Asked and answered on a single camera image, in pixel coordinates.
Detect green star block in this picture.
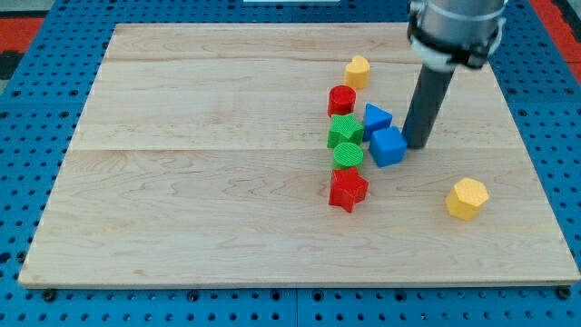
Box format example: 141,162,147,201
327,113,364,148

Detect red star block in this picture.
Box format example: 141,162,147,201
328,166,369,213

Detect green cylinder block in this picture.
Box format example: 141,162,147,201
332,143,364,170

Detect red cylinder block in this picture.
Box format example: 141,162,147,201
327,85,357,117

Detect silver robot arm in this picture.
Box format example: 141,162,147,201
402,0,507,150

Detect wooden board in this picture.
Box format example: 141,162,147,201
18,23,580,289

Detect blue cube block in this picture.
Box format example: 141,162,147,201
369,126,408,167

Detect yellow hexagon block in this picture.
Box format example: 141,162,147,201
445,177,489,221

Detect blue triangle block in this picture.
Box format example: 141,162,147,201
362,104,393,142

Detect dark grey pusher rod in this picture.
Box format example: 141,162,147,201
402,64,454,149

